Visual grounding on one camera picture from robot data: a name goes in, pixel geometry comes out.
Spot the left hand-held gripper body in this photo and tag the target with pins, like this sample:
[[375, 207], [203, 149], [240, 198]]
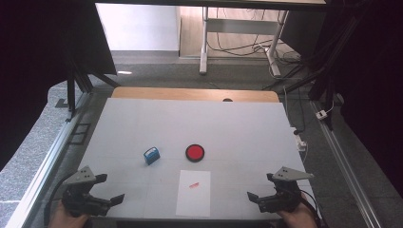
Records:
[[79, 199]]

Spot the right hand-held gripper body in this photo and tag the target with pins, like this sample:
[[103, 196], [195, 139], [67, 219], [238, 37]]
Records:
[[282, 199]]

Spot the blue stamp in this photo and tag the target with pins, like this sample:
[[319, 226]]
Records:
[[151, 155]]

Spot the white paper sheet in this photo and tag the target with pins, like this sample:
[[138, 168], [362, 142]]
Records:
[[193, 202]]

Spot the red ink pad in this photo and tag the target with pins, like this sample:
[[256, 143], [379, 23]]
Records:
[[195, 152]]

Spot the person's right hand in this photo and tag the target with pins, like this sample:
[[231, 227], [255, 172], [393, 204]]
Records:
[[297, 218]]

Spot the person's left hand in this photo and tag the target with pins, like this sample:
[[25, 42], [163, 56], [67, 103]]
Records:
[[63, 220]]

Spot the white power strip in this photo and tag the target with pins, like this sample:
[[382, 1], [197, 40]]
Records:
[[299, 142]]

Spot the white table cover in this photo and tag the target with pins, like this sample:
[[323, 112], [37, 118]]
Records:
[[237, 133]]

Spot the white plug adapter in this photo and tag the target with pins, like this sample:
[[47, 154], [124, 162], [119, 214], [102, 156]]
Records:
[[321, 114]]

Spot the black metal stand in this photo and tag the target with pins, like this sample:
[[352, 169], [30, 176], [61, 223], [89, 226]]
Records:
[[320, 85], [71, 91]]

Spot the wooden table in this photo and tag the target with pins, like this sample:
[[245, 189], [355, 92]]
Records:
[[190, 94]]

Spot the black curtain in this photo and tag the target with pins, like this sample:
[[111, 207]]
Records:
[[374, 79], [31, 63]]

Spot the aluminium floor rail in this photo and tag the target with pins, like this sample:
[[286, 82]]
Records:
[[41, 171], [345, 167]]

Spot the white metal desk frame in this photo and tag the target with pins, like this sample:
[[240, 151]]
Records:
[[240, 26]]

